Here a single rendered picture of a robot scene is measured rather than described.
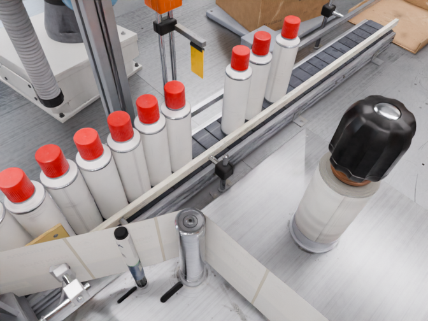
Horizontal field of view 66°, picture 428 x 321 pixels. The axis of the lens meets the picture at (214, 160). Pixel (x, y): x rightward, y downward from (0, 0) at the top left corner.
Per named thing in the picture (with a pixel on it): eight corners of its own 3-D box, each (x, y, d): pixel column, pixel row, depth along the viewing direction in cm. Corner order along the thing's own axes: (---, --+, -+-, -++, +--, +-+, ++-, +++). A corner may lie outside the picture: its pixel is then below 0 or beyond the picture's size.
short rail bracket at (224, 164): (221, 198, 70) (225, 164, 60) (212, 189, 71) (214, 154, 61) (232, 189, 71) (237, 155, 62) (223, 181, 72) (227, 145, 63)
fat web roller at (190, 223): (190, 293, 53) (188, 245, 38) (172, 272, 55) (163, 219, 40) (211, 274, 55) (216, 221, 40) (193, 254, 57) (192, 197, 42)
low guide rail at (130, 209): (84, 249, 55) (80, 244, 53) (80, 244, 55) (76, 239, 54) (396, 25, 102) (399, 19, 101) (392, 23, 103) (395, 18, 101)
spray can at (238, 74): (232, 141, 73) (241, 62, 57) (216, 127, 75) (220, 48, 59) (248, 129, 75) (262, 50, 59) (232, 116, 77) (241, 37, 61)
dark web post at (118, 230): (140, 290, 53) (118, 241, 38) (134, 282, 54) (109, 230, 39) (149, 283, 54) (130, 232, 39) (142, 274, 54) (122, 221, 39)
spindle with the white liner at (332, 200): (319, 263, 57) (406, 155, 33) (279, 228, 60) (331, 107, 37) (348, 231, 60) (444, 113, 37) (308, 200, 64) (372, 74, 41)
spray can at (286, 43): (275, 107, 80) (295, 29, 64) (259, 96, 82) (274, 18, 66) (288, 98, 82) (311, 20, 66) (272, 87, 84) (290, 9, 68)
